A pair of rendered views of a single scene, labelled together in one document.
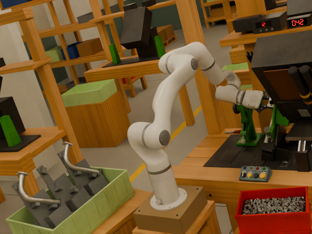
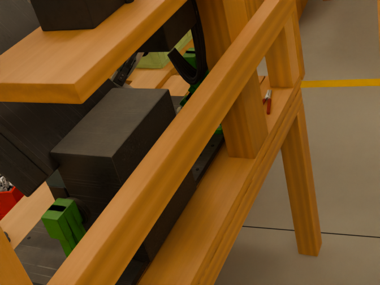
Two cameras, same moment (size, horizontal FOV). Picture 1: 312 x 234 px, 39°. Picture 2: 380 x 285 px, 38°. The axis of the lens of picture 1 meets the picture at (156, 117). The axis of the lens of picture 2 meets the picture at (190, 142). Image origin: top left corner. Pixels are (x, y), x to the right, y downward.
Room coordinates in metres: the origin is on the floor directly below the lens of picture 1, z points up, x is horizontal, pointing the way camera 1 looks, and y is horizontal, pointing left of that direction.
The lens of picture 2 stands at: (2.22, -2.15, 1.89)
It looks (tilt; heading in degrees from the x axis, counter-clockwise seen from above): 33 degrees down; 85
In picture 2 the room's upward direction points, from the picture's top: 15 degrees counter-clockwise
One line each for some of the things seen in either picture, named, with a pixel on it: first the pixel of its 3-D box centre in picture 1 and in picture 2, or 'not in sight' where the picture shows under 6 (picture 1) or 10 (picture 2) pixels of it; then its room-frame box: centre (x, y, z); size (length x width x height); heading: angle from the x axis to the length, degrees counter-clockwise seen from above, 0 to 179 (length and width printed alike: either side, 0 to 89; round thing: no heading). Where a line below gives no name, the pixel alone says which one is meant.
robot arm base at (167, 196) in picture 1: (164, 184); not in sight; (1.94, 0.05, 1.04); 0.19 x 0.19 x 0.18
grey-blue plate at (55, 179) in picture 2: not in sight; (60, 185); (1.94, -0.72, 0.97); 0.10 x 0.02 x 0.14; 142
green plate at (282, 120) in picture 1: (282, 110); not in sight; (2.11, -0.65, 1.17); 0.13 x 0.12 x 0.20; 52
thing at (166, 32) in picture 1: (152, 40); not in sight; (11.59, -0.48, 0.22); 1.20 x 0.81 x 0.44; 149
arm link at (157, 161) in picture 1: (147, 145); not in sight; (1.96, 0.08, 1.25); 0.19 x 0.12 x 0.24; 40
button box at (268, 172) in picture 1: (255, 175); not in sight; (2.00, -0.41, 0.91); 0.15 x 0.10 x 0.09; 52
